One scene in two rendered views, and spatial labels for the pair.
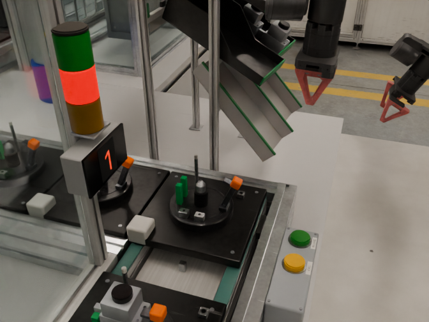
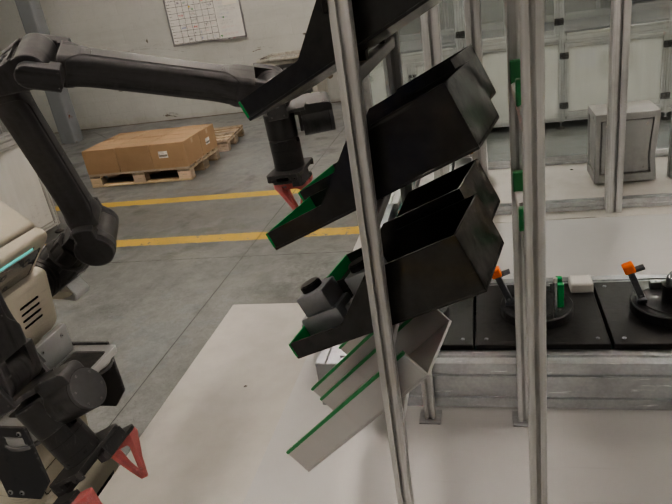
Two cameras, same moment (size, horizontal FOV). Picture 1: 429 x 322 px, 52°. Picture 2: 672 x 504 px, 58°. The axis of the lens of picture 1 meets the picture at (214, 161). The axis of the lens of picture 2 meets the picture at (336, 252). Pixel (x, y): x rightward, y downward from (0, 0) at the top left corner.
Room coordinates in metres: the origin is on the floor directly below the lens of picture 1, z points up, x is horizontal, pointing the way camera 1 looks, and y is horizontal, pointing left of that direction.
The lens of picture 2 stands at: (1.86, -0.17, 1.63)
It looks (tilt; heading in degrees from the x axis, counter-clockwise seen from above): 24 degrees down; 178
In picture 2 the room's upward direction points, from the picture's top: 9 degrees counter-clockwise
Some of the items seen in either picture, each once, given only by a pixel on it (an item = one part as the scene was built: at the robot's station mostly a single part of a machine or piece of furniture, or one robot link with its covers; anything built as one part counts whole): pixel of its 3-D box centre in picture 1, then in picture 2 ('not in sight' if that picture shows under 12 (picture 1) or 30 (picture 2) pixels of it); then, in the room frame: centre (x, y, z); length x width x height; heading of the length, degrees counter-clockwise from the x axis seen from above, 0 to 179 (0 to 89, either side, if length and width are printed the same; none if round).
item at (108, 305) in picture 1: (118, 305); not in sight; (0.42, 0.14, 1.06); 0.08 x 0.04 x 0.07; 72
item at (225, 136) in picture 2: not in sight; (190, 142); (-5.91, -1.44, 0.07); 1.20 x 0.82 x 0.14; 79
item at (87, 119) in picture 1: (85, 112); not in sight; (0.60, 0.20, 1.28); 0.05 x 0.05 x 0.05
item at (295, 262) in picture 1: (293, 264); not in sight; (0.59, -0.15, 0.96); 0.04 x 0.04 x 0.02
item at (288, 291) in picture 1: (292, 275); not in sight; (0.59, -0.15, 0.93); 0.21 x 0.07 x 0.06; 162
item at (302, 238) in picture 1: (299, 239); not in sight; (0.66, -0.17, 0.96); 0.04 x 0.04 x 0.02
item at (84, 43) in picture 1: (73, 48); not in sight; (0.60, 0.20, 1.38); 0.05 x 0.05 x 0.05
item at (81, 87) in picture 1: (79, 82); not in sight; (0.60, 0.20, 1.33); 0.05 x 0.05 x 0.05
